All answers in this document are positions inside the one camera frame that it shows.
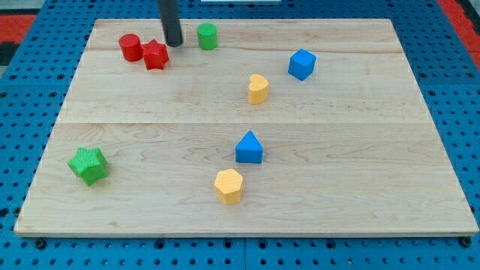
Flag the red star block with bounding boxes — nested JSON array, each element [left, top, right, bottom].
[[141, 39, 170, 70]]

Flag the light wooden board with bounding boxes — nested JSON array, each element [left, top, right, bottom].
[[14, 19, 479, 238]]

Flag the yellow hexagon block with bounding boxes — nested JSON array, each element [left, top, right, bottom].
[[214, 169, 243, 205]]

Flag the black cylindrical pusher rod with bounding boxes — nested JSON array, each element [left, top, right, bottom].
[[157, 0, 183, 47]]

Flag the red cylinder block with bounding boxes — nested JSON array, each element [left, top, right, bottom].
[[118, 34, 143, 62]]

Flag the yellow heart block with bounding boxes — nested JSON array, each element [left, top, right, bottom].
[[248, 73, 269, 105]]

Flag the green star block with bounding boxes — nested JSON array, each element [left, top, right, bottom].
[[67, 147, 108, 186]]

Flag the green cylinder block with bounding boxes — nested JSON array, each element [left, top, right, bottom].
[[196, 22, 218, 50]]

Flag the blue triangle block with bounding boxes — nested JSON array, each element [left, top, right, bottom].
[[235, 130, 263, 164]]

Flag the blue cube block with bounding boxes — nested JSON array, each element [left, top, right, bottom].
[[288, 49, 317, 81]]

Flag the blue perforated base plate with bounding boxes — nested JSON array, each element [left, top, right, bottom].
[[1, 1, 479, 269]]

